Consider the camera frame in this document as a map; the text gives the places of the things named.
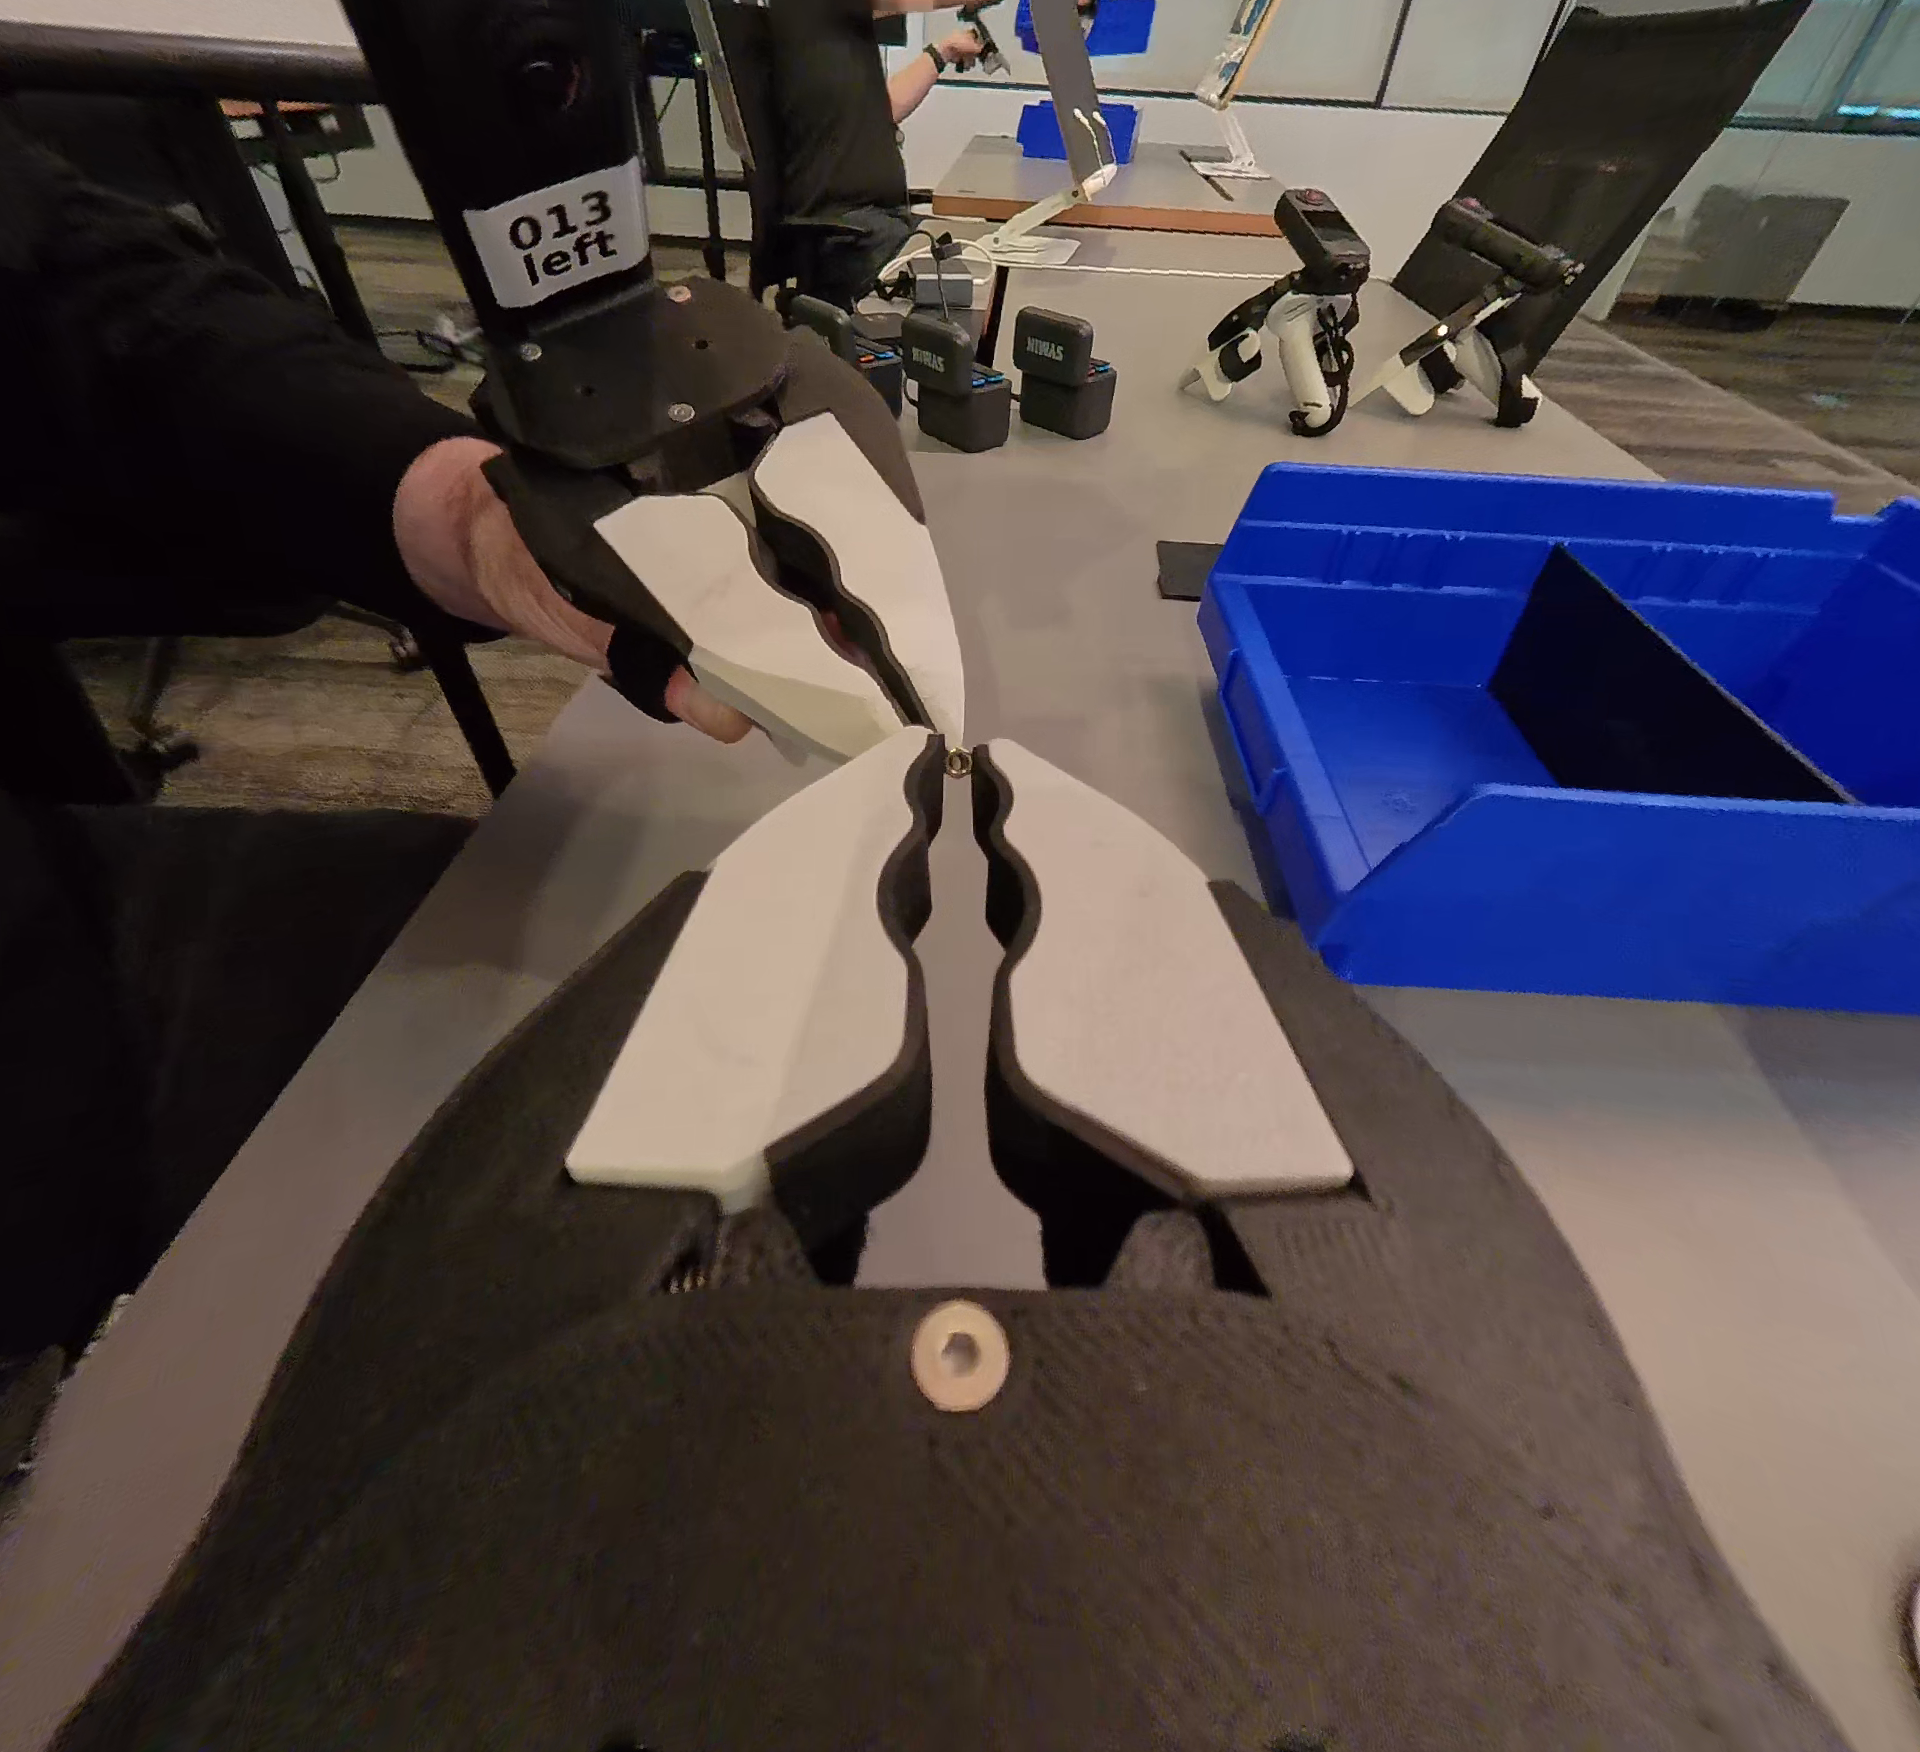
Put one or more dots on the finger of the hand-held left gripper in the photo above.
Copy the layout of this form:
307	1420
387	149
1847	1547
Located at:
878	522
705	583

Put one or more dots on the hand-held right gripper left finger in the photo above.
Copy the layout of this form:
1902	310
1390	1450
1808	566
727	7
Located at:
751	1002

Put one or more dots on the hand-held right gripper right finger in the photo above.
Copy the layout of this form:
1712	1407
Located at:
1170	1016

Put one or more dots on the person's left forearm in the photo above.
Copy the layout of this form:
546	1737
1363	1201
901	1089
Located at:
224	431

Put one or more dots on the person's left hand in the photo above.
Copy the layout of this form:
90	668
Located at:
464	537

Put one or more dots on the black easel stand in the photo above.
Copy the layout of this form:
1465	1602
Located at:
708	56

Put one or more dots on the grey power adapter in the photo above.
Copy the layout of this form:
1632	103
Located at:
945	278

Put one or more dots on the black flat pad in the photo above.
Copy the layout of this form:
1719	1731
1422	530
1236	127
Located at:
1200	570

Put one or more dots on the blue plastic bin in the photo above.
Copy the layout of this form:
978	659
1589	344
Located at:
1501	911

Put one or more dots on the brown background table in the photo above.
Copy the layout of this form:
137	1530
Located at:
974	184

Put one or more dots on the small blue bin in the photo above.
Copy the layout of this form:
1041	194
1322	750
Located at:
1049	129
1118	20

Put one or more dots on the spare hand-held gripper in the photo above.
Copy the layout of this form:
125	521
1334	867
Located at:
1478	312
1306	312

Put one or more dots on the black board on stand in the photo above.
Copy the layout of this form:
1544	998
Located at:
1058	56

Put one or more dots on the black bin divider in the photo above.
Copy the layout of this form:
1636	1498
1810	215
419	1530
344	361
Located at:
1636	688

